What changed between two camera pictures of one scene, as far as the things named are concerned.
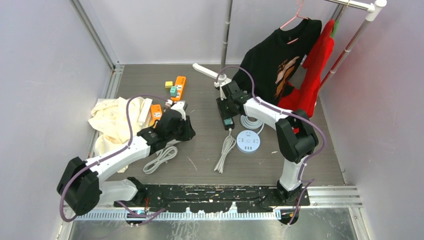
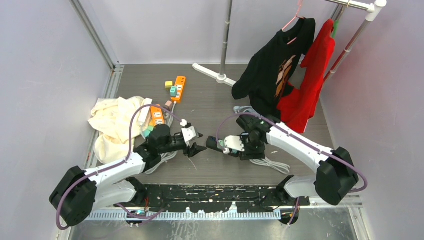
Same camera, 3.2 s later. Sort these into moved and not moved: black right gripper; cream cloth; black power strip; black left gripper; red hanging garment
Moved: black power strip; black right gripper; black left gripper
Not moved: red hanging garment; cream cloth
